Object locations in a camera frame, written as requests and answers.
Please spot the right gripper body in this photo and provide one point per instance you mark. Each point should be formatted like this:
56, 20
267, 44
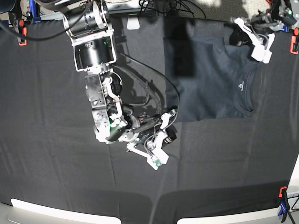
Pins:
139, 130

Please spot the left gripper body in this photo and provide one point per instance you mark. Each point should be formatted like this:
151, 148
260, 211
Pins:
262, 25

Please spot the dark grey t-shirt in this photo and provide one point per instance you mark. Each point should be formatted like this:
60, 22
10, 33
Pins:
213, 79

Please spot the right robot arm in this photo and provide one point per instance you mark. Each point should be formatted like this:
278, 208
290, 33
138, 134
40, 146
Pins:
92, 38

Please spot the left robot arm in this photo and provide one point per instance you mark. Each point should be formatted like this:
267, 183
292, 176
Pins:
280, 14

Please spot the red black clamp right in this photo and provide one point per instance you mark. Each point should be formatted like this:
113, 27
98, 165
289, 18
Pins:
294, 46

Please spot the red black clamp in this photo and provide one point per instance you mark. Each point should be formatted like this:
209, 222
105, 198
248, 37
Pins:
294, 46
19, 26

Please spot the black table cloth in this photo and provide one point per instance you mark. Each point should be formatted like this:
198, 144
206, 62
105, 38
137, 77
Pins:
49, 154

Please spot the red blue clamp front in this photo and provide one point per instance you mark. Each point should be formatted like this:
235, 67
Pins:
284, 205

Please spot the red black clamp left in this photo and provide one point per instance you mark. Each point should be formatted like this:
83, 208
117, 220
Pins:
19, 26

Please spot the blue bar clamp left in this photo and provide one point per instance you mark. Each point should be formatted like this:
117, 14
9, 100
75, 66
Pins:
33, 12

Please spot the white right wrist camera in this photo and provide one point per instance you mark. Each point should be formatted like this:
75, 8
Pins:
157, 159

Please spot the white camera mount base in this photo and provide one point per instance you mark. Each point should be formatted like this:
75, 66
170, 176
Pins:
133, 22

